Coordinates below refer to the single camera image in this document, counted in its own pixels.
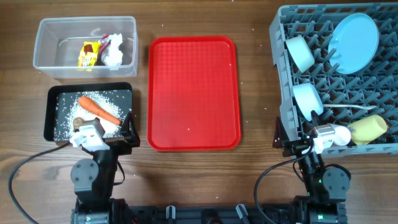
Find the white plastic spoon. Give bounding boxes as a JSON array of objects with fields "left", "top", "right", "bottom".
[{"left": 323, "top": 104, "right": 377, "bottom": 110}]

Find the light blue bowl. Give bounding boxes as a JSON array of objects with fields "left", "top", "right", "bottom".
[{"left": 293, "top": 83, "right": 323, "bottom": 121}]

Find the pink plastic cup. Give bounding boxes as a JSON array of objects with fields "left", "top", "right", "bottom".
[{"left": 330, "top": 124, "right": 351, "bottom": 146}]

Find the brown round cookie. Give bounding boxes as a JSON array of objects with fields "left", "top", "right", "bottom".
[{"left": 73, "top": 117, "right": 85, "bottom": 131}]

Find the yellow plastic cup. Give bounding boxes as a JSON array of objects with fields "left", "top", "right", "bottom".
[{"left": 348, "top": 115, "right": 388, "bottom": 145}]

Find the orange carrot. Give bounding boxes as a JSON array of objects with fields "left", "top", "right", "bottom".
[{"left": 78, "top": 96, "right": 122, "bottom": 126}]

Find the green bowl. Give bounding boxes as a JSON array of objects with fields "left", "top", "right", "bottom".
[{"left": 285, "top": 36, "right": 315, "bottom": 73}]

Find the yellow foil wrapper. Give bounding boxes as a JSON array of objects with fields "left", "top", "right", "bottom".
[{"left": 78, "top": 42, "right": 101, "bottom": 67}]

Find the large light blue plate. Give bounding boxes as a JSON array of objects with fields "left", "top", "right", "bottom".
[{"left": 328, "top": 13, "right": 379, "bottom": 74}]

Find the red snack wrapper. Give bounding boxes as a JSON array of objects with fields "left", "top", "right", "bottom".
[{"left": 98, "top": 34, "right": 110, "bottom": 54}]

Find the white rice pile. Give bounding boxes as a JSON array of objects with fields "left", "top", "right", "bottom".
[{"left": 53, "top": 90, "right": 132, "bottom": 141}]

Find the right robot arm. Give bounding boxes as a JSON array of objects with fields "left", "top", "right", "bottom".
[{"left": 262, "top": 117, "right": 351, "bottom": 224}]

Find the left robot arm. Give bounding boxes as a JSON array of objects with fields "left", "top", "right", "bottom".
[{"left": 70, "top": 113, "right": 141, "bottom": 224}]

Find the grey dishwasher rack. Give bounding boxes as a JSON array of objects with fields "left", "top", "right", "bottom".
[{"left": 269, "top": 2, "right": 397, "bottom": 157}]

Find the black waste tray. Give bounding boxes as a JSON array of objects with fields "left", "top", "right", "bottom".
[{"left": 44, "top": 82, "right": 132, "bottom": 142}]

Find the clear plastic waste bin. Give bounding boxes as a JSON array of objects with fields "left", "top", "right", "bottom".
[{"left": 33, "top": 16, "right": 139, "bottom": 79}]

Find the red serving tray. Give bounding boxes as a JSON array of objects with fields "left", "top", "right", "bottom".
[{"left": 147, "top": 35, "right": 241, "bottom": 152}]

